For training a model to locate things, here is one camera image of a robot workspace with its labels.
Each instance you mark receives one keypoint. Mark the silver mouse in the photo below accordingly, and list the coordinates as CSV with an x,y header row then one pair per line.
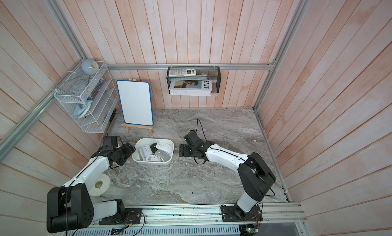
x,y
163,156

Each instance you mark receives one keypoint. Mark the white wire shelf rack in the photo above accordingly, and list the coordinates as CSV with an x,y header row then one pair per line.
x,y
90,100

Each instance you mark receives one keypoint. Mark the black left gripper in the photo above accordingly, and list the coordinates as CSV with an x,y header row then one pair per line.
x,y
129,149

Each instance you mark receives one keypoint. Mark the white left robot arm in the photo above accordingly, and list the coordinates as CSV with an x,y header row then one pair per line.
x,y
69,207

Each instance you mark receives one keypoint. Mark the white mouse underside up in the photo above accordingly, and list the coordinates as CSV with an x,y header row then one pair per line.
x,y
153,158

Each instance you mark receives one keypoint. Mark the white magazine book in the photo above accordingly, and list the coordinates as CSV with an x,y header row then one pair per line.
x,y
191,88

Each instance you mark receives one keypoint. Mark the white storage box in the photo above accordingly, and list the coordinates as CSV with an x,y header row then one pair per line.
x,y
149,141

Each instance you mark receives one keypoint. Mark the white tape roll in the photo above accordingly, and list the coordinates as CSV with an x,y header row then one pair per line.
x,y
100,186

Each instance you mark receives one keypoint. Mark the wooden easel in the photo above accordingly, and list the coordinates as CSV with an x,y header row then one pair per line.
x,y
137,128

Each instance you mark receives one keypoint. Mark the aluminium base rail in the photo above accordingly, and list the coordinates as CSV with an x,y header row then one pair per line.
x,y
273,219

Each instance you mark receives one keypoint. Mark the white calculator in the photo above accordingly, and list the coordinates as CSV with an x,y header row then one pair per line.
x,y
179,72

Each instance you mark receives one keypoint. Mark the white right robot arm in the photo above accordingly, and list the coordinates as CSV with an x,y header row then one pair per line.
x,y
256,176

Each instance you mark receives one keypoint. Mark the black mouse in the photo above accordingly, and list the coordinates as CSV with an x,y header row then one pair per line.
x,y
153,147

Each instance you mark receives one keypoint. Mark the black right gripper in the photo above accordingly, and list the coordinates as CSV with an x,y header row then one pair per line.
x,y
186,149

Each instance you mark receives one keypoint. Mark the white board blue frame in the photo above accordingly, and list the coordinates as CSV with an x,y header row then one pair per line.
x,y
135,103

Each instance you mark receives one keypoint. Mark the white mouse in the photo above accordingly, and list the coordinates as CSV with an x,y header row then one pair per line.
x,y
144,152
164,147

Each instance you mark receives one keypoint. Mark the green thin book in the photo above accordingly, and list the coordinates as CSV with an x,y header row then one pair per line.
x,y
188,78

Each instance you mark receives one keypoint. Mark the black mesh wall basket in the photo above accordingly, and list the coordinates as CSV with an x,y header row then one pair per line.
x,y
213,73

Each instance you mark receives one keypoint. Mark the white mouse in box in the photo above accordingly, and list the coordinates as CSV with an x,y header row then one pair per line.
x,y
144,152

